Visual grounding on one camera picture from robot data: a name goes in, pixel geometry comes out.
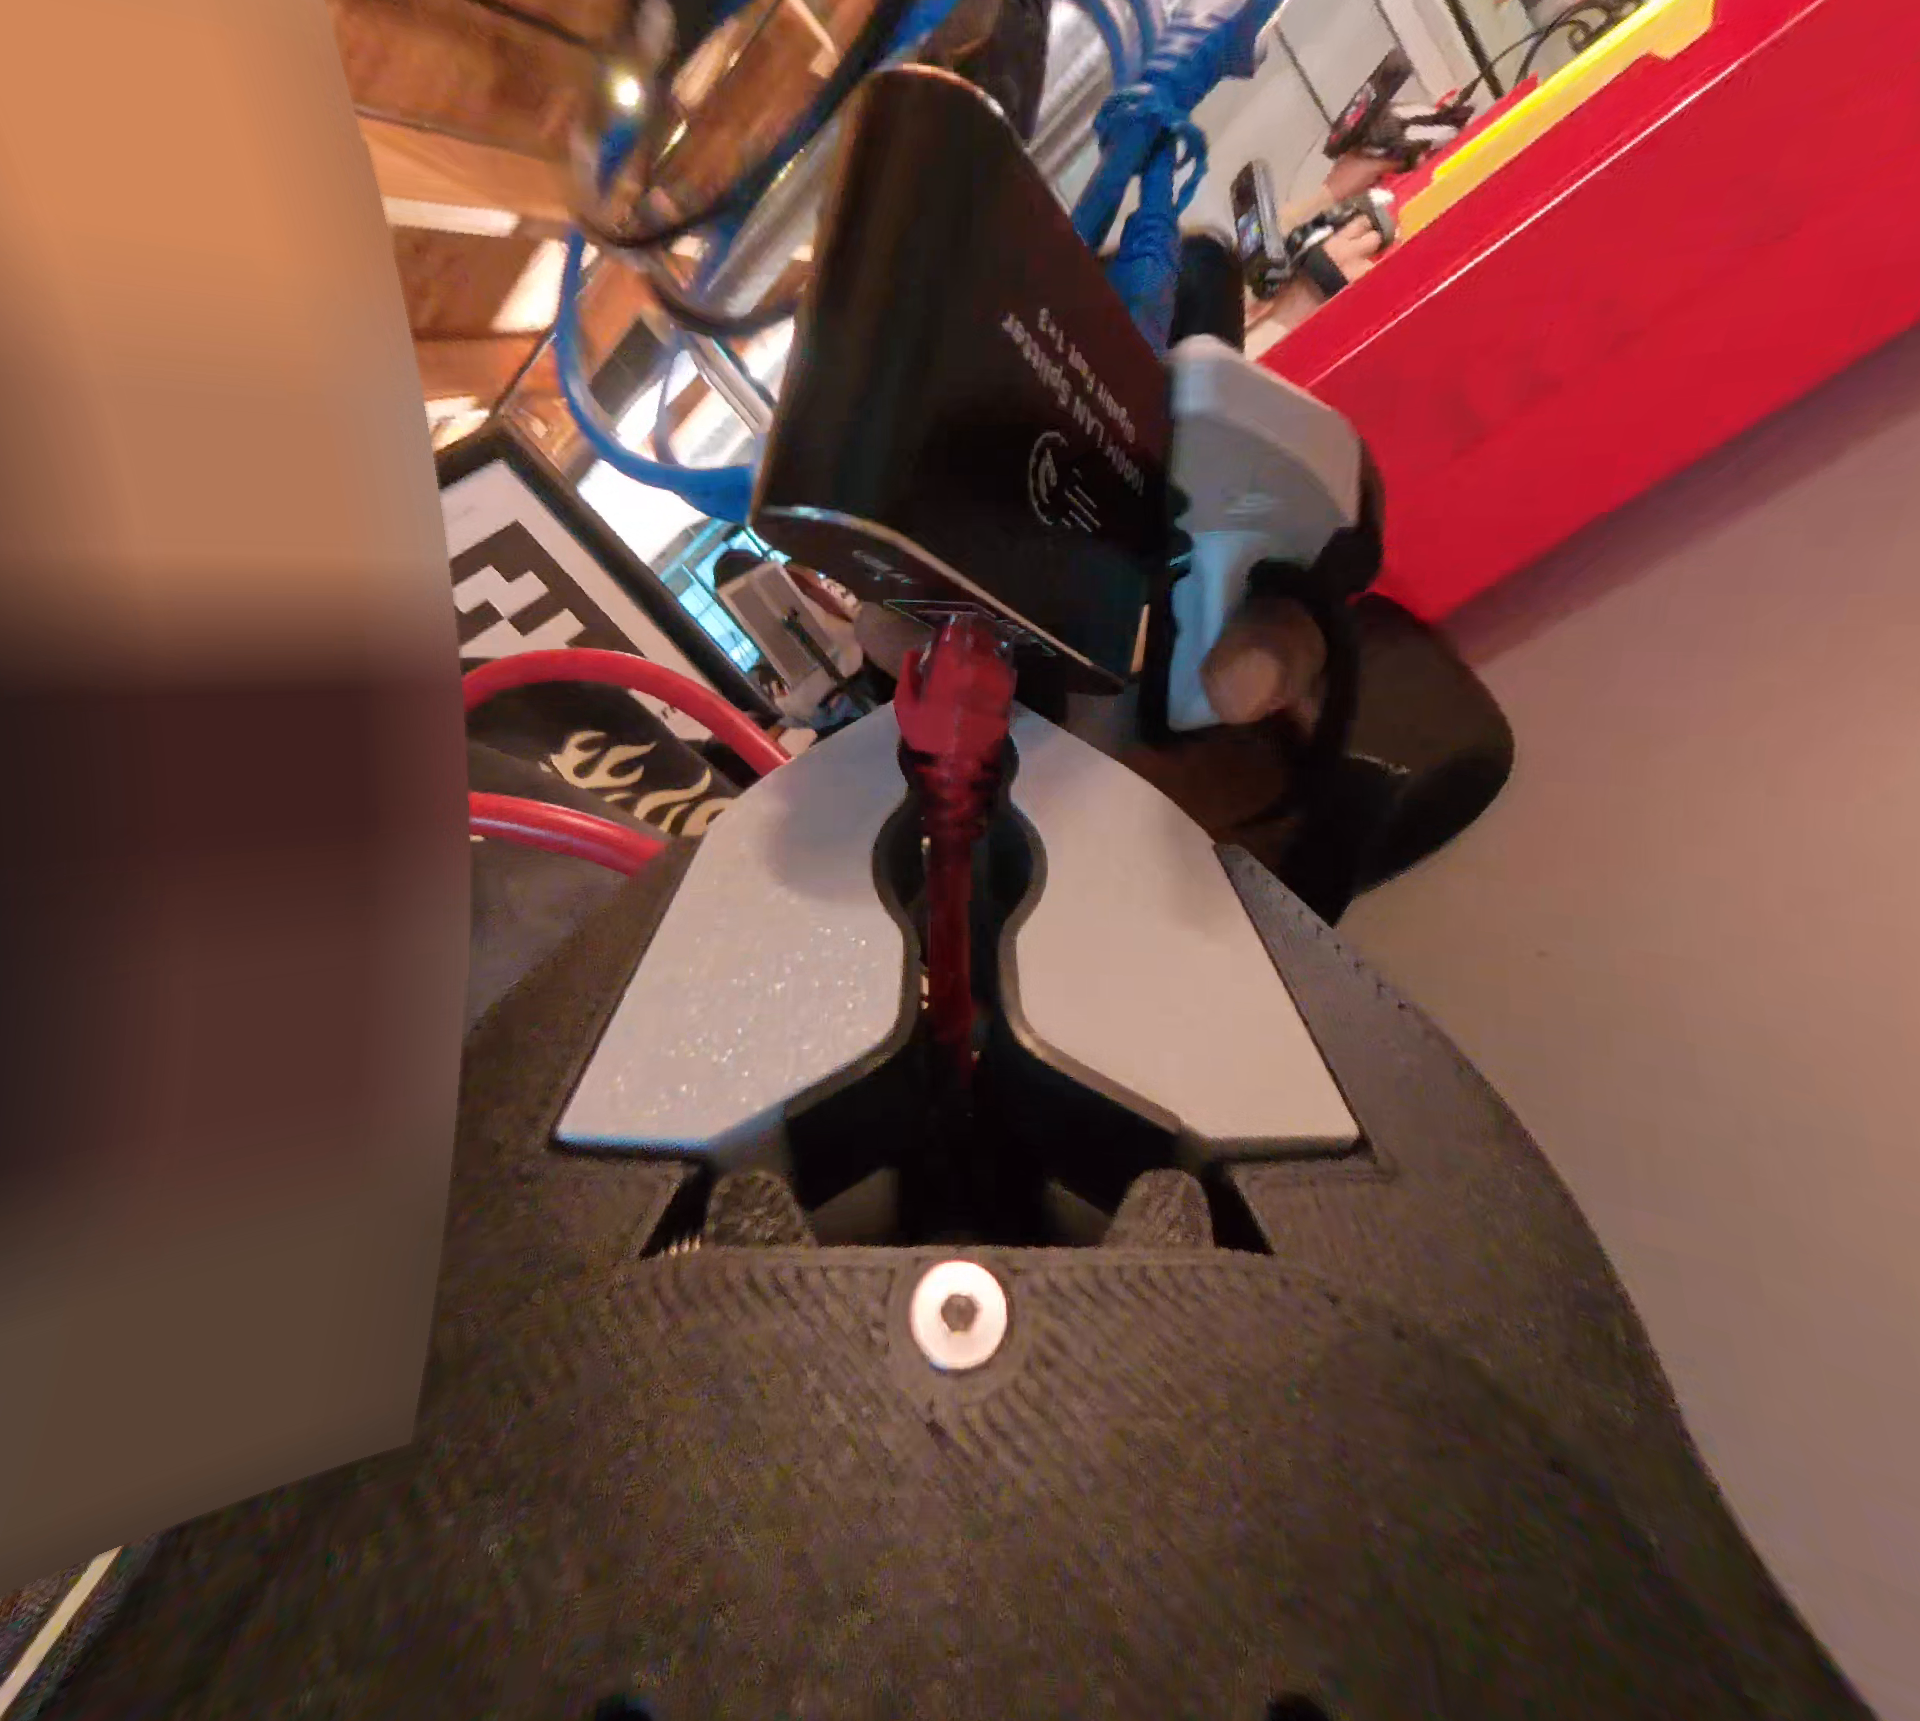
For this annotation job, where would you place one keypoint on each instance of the red plastic bin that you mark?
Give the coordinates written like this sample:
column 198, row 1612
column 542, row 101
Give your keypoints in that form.
column 1650, row 326

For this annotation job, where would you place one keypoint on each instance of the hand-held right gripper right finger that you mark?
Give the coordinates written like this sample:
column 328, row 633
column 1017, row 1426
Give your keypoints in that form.
column 1154, row 988

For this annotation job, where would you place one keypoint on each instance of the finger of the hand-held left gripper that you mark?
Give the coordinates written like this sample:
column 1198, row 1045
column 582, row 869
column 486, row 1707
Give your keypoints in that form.
column 1260, row 446
column 1192, row 641

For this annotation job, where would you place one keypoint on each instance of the black ethernet splitter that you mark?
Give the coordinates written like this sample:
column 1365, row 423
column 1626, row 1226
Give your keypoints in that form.
column 960, row 371

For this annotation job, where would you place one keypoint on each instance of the person's left hand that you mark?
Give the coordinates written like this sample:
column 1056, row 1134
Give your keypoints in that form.
column 1268, row 662

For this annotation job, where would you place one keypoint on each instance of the black framed sign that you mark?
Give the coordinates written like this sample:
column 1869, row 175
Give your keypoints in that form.
column 494, row 551

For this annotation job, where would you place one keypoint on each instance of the dark star print shirt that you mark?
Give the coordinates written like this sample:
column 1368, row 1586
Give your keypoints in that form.
column 631, row 761

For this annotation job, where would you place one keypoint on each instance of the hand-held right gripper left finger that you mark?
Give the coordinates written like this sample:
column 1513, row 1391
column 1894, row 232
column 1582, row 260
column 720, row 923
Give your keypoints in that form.
column 750, row 988

